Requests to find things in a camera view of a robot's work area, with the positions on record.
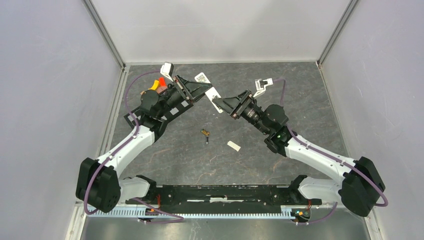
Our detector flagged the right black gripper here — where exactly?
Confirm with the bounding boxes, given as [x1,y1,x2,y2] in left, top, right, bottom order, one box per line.
[212,89,270,136]

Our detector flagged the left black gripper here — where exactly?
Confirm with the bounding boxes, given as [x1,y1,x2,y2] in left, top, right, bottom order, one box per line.
[157,73,213,118]

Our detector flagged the white remote control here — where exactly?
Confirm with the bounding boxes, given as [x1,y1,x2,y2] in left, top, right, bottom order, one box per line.
[194,72,224,113]

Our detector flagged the white battery cover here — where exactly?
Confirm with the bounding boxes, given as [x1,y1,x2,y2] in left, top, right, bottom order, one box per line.
[227,141,241,152]

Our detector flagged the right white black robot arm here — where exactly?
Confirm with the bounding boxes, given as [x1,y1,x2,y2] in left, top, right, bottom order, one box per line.
[212,90,389,217]

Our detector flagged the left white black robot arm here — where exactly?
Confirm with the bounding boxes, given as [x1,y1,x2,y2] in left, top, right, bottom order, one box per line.
[75,75,213,215]

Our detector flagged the checkerboard calibration plate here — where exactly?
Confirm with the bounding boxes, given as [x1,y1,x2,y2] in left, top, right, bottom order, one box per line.
[124,100,194,136]

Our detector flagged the red toy block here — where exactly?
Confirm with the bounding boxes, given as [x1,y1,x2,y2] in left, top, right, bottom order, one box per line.
[158,77,167,87]

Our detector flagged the brown toy block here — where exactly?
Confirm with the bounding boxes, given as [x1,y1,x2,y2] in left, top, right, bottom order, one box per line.
[140,86,168,96]

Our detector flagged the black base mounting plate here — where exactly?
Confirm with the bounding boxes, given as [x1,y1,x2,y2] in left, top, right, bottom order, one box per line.
[141,184,322,214]

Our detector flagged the white slotted cable duct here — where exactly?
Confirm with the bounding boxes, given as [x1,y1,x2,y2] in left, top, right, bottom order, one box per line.
[90,205,310,220]

